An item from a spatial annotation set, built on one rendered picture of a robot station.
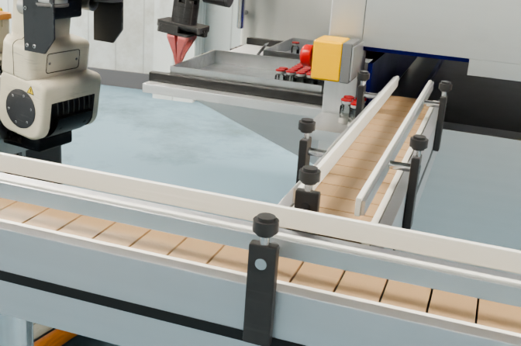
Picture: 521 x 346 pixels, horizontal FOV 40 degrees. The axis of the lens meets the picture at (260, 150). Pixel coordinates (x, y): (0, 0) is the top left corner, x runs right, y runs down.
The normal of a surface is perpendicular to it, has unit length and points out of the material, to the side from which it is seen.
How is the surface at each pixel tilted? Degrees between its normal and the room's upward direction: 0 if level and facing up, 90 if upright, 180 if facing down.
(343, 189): 0
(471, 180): 90
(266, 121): 90
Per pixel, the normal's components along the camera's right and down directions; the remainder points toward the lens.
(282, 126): -0.33, 0.26
